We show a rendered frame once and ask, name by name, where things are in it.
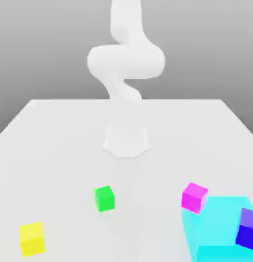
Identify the small green cube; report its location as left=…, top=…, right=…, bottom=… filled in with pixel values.
left=94, top=185, right=116, bottom=213

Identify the small magenta cube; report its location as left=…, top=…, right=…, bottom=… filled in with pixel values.
left=180, top=182, right=209, bottom=215

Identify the small yellow cube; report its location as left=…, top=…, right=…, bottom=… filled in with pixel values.
left=19, top=221, right=47, bottom=258

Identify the small blue cube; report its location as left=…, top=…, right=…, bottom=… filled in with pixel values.
left=235, top=207, right=253, bottom=252

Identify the large cyan box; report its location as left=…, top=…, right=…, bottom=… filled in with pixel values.
left=181, top=195, right=253, bottom=262

